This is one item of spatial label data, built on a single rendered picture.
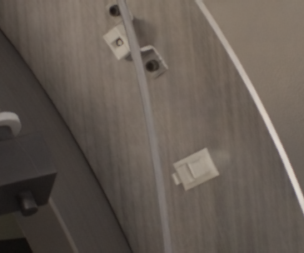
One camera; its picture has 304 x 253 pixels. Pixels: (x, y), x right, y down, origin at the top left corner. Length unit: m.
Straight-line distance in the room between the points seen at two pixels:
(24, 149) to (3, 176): 0.02
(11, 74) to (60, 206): 0.08
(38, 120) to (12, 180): 0.17
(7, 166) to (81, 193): 0.16
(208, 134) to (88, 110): 0.07
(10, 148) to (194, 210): 0.17
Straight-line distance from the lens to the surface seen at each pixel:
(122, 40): 1.00
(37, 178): 0.88
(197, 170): 1.00
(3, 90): 1.03
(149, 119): 0.99
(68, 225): 1.01
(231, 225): 1.02
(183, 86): 1.01
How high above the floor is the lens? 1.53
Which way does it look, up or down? 10 degrees down
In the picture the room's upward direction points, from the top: 6 degrees counter-clockwise
